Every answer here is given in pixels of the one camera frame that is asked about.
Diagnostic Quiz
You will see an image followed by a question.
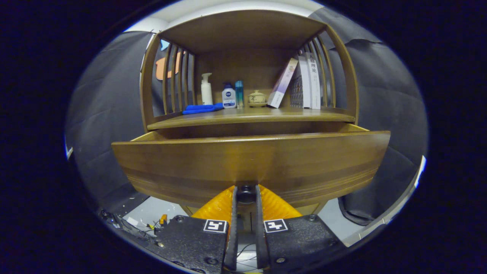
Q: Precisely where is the wooden drawer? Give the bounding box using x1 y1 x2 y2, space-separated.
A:
111 124 391 209

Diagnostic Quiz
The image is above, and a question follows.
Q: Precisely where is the white appliance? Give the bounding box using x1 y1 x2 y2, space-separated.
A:
413 155 427 189

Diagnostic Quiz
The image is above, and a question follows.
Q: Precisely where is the ceramic lidded teacup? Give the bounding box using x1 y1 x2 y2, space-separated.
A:
248 90 267 108

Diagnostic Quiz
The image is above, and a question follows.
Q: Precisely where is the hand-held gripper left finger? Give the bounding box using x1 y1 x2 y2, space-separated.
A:
146 185 239 274

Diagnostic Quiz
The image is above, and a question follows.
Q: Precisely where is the dark floor equipment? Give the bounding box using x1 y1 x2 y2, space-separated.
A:
100 209 156 240

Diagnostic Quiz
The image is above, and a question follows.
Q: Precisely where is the wooden cabinet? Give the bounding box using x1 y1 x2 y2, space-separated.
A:
140 10 360 217

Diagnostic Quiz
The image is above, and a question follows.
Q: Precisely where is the purple cover book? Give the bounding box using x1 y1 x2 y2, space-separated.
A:
267 58 299 109

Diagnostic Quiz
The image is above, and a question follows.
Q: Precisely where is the white and blue lotion bottle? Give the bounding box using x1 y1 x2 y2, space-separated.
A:
222 82 237 109

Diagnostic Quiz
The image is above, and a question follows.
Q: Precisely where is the blue cloth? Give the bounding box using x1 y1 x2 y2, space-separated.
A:
182 103 224 115

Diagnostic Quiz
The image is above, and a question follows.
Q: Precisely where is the dark patterned book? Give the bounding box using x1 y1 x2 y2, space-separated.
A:
290 55 312 109

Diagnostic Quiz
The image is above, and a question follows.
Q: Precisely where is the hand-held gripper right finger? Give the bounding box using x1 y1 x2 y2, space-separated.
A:
254 184 347 274

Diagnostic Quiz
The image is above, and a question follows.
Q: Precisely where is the white pump bottle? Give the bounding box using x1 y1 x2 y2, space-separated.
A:
201 73 213 105

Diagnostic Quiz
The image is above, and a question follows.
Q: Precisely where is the white book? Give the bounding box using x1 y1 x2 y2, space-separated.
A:
304 52 322 110

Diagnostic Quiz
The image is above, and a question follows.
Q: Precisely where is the wooden countertop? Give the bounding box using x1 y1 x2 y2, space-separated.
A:
148 106 355 131

